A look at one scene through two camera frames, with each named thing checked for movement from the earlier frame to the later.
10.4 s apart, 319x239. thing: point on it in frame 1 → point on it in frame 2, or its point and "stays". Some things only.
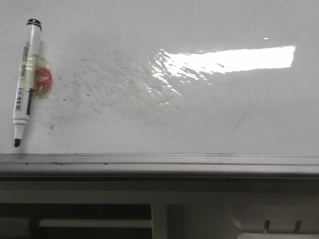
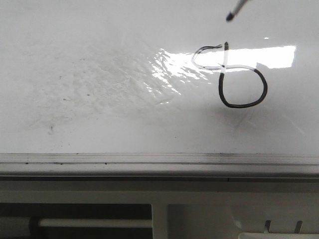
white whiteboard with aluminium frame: (174, 88) stays
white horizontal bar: (95, 223) stays
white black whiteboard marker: (23, 98) → (238, 6)
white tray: (275, 235) stays
